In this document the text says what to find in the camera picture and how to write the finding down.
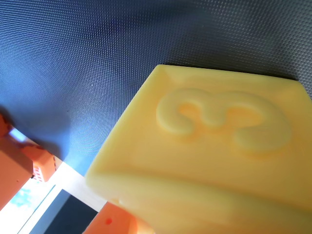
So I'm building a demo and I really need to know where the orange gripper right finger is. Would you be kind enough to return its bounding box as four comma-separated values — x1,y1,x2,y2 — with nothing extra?
85,202,156,234

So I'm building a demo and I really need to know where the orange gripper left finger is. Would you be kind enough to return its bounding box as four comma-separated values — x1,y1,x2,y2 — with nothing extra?
0,107,57,211

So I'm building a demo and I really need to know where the yellow number block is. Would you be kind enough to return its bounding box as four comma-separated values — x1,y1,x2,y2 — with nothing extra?
85,64,312,234

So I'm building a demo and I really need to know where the dark grey table mat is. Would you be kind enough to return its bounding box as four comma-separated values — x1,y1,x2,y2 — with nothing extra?
0,0,312,171

